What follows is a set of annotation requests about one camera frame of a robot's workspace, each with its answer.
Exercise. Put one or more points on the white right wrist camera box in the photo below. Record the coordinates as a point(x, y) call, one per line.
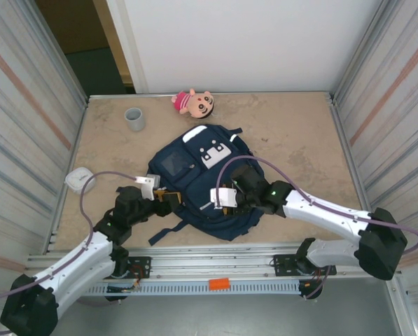
point(224, 197)

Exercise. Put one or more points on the navy blue backpack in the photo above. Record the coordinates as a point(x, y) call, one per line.
point(194, 175)

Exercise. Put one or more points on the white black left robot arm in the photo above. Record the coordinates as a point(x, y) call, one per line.
point(79, 259)

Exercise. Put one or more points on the orange block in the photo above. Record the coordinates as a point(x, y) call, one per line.
point(218, 284)

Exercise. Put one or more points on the white square container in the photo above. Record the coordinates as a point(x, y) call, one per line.
point(76, 178)

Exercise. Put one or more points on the pink plush doll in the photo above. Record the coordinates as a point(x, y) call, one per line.
point(194, 103)

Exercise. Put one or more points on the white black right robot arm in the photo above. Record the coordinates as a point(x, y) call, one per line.
point(317, 206)

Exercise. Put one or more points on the aluminium mounting rail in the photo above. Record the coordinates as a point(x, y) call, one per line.
point(212, 262)

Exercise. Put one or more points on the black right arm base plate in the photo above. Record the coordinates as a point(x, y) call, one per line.
point(282, 266)

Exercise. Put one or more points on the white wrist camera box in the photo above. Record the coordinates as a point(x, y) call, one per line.
point(224, 197)
point(149, 187)

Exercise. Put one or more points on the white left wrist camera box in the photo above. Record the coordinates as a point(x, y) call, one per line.
point(149, 187)

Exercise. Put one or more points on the grey cup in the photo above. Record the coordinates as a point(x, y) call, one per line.
point(135, 120)

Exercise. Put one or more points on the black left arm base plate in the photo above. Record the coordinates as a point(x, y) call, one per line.
point(142, 266)

